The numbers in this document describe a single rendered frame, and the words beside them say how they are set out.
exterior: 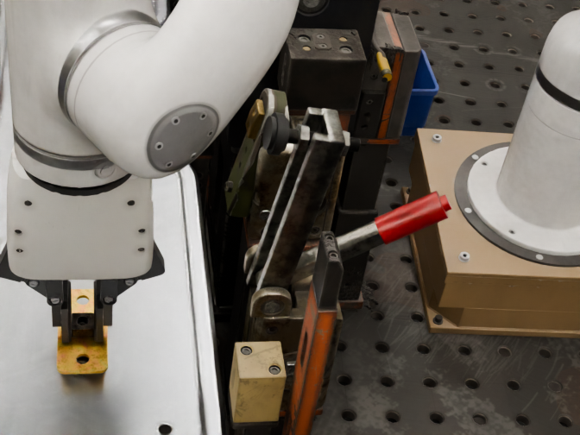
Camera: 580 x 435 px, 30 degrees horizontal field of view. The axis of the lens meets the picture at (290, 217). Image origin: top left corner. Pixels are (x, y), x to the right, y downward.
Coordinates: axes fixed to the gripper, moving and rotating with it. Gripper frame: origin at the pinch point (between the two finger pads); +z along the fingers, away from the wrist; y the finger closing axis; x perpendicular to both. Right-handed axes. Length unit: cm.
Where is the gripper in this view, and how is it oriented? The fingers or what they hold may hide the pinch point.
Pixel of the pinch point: (82, 311)
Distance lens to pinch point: 83.9
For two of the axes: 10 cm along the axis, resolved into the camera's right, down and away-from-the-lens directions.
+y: -9.8, 0.0, -1.8
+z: -1.2, 7.3, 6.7
